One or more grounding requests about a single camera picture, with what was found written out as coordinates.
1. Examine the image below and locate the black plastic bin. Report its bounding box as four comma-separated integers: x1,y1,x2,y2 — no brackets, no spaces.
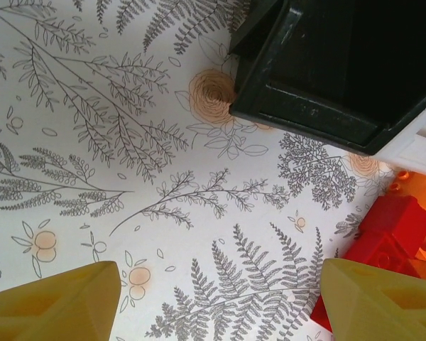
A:
228,0,426,156

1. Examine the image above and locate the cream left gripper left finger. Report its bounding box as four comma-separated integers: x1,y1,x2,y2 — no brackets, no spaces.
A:
0,261,121,341

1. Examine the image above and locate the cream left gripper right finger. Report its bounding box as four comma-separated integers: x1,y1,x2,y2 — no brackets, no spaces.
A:
321,258,426,341

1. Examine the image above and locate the floral print table cover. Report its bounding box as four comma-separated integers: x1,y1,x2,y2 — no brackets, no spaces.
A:
0,0,398,341

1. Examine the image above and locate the red lego brick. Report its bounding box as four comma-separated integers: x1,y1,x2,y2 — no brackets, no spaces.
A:
310,230,413,335
361,194,426,256

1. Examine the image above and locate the white plastic bin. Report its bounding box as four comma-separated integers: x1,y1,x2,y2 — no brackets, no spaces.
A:
374,102,426,175

